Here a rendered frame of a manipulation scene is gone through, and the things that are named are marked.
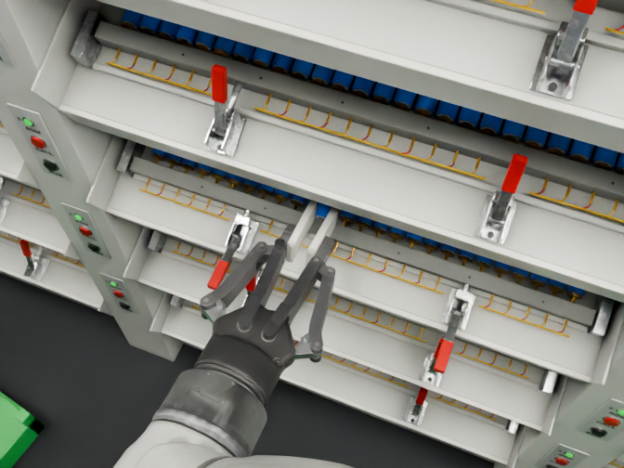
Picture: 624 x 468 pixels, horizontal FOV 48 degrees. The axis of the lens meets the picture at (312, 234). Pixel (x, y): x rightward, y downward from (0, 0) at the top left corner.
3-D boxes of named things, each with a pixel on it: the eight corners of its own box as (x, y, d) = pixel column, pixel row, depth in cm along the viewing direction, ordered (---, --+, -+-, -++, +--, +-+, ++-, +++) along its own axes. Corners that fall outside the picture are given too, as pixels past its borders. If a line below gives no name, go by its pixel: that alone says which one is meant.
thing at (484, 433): (504, 461, 114) (516, 475, 100) (168, 332, 125) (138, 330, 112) (543, 341, 116) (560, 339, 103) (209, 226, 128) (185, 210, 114)
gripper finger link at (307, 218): (292, 263, 76) (285, 261, 76) (316, 217, 80) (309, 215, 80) (292, 246, 73) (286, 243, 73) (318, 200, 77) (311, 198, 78)
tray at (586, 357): (582, 382, 81) (604, 384, 72) (118, 217, 93) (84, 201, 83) (633, 218, 84) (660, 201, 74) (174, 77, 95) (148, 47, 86)
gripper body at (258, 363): (269, 391, 60) (311, 307, 66) (181, 355, 62) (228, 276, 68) (267, 427, 66) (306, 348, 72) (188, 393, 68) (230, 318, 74)
